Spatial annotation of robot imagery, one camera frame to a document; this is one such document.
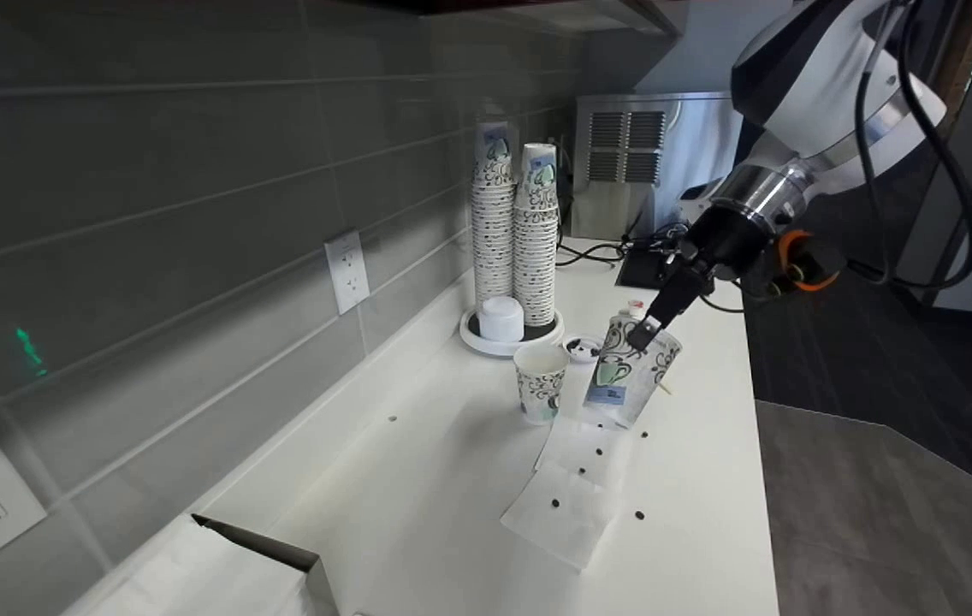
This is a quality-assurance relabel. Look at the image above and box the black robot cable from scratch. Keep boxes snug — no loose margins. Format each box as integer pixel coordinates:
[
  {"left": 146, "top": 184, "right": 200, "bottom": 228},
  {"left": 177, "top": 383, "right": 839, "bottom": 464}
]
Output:
[{"left": 854, "top": 0, "right": 972, "bottom": 296}]

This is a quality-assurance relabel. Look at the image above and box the taller paper cup stack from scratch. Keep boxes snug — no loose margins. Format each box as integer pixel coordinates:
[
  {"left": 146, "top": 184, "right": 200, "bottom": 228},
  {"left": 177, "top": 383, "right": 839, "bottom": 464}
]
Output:
[{"left": 470, "top": 117, "right": 521, "bottom": 313}]

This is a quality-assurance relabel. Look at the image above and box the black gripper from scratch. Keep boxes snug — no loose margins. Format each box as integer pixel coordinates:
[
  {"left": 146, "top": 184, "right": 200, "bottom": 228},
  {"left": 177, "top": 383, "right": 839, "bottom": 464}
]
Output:
[{"left": 623, "top": 199, "right": 789, "bottom": 355}]

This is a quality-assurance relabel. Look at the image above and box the patterned paper cup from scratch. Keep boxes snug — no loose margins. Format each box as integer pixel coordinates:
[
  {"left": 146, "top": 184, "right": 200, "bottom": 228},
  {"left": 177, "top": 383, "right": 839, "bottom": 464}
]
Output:
[
  {"left": 580, "top": 299, "right": 686, "bottom": 428},
  {"left": 509, "top": 339, "right": 577, "bottom": 431}
]

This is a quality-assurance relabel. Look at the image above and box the shorter paper cup stack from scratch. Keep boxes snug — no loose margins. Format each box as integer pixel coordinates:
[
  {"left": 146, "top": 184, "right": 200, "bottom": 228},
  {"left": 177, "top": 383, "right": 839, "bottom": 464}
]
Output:
[{"left": 509, "top": 141, "right": 566, "bottom": 336}]

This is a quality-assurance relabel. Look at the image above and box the orange cable strap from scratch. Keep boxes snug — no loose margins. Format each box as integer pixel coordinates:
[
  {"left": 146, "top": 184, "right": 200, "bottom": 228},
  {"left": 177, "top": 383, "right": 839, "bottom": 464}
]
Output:
[{"left": 774, "top": 228, "right": 848, "bottom": 299}]

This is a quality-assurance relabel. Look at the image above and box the grey napkin dispenser box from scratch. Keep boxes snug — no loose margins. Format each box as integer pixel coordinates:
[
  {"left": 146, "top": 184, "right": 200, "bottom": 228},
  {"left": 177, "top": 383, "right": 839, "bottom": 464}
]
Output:
[{"left": 59, "top": 512, "right": 342, "bottom": 616}]

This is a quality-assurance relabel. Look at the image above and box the black power cable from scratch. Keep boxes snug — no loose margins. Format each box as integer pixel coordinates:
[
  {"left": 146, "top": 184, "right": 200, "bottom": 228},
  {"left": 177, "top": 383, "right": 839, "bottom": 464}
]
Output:
[{"left": 558, "top": 234, "right": 626, "bottom": 273}]

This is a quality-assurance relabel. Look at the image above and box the white cabinet with window panes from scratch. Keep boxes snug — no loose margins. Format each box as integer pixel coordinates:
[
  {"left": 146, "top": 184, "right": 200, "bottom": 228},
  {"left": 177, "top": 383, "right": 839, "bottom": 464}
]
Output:
[{"left": 570, "top": 90, "right": 675, "bottom": 244}]

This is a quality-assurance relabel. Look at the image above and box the stack of white lids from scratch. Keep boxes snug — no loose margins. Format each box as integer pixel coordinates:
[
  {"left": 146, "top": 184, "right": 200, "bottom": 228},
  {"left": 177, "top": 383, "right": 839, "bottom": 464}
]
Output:
[{"left": 475, "top": 296, "right": 526, "bottom": 346}]

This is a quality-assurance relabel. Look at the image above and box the white paper towel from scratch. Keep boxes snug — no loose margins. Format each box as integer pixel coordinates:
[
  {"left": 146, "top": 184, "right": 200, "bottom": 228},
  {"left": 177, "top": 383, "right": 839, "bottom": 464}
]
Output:
[{"left": 496, "top": 412, "right": 639, "bottom": 579}]

